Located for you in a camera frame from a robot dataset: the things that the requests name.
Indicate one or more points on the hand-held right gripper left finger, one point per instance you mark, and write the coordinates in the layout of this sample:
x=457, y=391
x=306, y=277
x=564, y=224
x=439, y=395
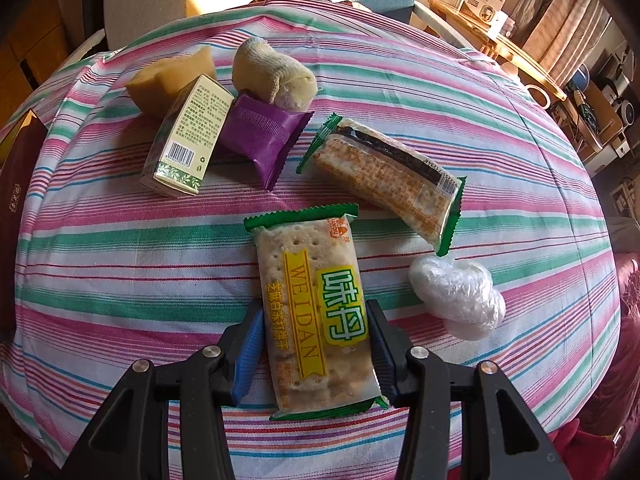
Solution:
x=247, y=355

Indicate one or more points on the cardboard box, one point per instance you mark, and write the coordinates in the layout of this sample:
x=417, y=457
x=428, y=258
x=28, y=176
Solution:
x=602, y=105

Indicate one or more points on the striped blanket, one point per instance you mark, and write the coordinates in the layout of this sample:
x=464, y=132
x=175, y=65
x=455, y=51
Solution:
x=150, y=260

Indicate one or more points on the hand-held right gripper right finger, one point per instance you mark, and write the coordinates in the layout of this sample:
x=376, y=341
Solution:
x=380, y=355

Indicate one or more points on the beige curtain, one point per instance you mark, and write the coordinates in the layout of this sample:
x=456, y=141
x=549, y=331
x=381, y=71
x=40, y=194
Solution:
x=565, y=25

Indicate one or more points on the gold tin box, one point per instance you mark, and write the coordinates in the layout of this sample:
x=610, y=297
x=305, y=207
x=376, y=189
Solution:
x=17, y=195

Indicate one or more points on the yellow label cracker packet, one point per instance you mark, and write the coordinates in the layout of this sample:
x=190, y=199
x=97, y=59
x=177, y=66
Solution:
x=305, y=280

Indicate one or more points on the wooden side desk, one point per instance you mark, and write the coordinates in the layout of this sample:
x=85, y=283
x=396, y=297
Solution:
x=520, y=60

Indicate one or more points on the dark stripe cracker packet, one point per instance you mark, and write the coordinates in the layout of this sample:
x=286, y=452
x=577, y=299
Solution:
x=380, y=180

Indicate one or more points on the wooden wardrobe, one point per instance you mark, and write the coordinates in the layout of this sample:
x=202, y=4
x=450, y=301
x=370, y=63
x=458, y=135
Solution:
x=30, y=35

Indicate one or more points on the red quilt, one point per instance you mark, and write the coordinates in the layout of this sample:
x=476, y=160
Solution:
x=620, y=360

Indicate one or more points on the yellow sponge block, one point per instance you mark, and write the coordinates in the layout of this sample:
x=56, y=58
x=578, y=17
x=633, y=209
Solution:
x=150, y=92

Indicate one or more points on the beige rolled cloth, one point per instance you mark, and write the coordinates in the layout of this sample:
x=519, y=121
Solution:
x=270, y=72

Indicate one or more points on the grey cloth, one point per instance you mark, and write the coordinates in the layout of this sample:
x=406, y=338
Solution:
x=625, y=235

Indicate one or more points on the green carton box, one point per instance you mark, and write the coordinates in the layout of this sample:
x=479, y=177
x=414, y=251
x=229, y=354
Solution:
x=190, y=130

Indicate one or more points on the purple snack packet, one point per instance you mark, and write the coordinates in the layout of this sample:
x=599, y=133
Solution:
x=260, y=132

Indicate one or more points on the white plastic bag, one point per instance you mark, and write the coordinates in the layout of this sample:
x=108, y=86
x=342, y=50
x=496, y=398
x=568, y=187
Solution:
x=455, y=290

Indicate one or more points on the white bed rail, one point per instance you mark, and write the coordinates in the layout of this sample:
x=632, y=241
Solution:
x=85, y=45
x=445, y=25

